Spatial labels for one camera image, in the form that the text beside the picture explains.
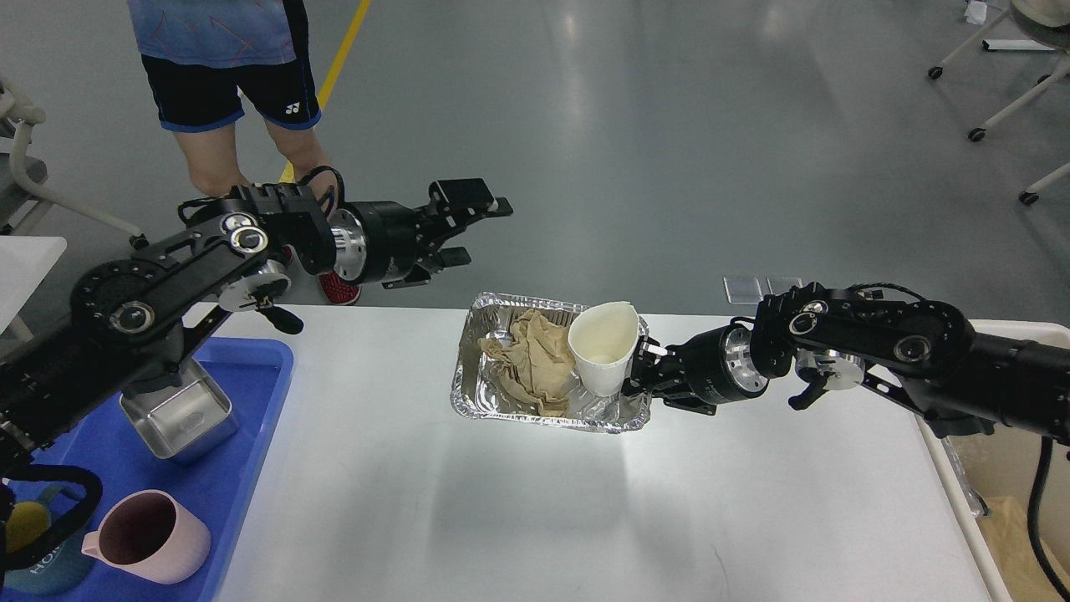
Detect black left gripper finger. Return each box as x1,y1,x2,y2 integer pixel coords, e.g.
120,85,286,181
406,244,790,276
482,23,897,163
406,247,471,281
418,177,513,240

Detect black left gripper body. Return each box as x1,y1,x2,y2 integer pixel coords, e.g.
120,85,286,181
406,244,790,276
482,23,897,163
331,201,440,288

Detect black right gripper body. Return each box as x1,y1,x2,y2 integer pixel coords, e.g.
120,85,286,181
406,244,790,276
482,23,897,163
656,324,769,416

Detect white paper cup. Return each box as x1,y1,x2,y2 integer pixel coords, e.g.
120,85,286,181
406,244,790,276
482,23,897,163
567,300,639,397

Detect brown paper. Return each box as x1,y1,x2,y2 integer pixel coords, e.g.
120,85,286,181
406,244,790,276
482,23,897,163
479,309,577,418

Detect aluminium foil tray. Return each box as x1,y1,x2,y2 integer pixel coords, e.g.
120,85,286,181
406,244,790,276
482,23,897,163
450,291,653,434

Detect square stainless steel container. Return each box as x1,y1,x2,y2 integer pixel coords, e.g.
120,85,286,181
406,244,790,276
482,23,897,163
119,358,238,466

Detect pink plastic mug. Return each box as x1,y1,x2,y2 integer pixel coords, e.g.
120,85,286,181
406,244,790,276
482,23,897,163
80,489,211,585

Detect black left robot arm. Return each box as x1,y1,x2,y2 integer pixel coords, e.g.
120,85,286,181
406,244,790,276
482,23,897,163
1,176,513,572

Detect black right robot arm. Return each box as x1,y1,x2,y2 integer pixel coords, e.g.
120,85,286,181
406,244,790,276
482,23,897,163
620,283,1069,445

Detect clear floor plate left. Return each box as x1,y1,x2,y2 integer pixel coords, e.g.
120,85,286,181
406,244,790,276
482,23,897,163
723,275,765,305

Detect clear floor plate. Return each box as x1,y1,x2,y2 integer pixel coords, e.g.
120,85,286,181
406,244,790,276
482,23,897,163
766,277,803,296
723,275,765,305

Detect clear floor plate right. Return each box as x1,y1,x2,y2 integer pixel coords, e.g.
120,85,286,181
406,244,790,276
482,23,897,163
766,277,803,296

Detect blue plastic tray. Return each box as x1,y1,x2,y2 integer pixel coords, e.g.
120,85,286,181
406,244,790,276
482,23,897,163
35,338,293,601

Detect person in blue shirt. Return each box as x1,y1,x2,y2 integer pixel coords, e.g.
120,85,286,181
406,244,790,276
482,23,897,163
125,0,364,307

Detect white plastic bin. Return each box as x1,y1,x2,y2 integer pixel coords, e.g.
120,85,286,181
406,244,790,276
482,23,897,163
915,319,1070,602

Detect white rolling stand left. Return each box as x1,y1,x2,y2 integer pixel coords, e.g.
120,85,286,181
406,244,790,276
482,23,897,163
0,74,151,253

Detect blue home mug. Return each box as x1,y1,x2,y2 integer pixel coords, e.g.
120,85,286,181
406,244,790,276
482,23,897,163
4,483,94,597

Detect white wheeled chair base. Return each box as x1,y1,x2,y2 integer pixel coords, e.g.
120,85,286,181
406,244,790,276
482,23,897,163
928,0,1070,207

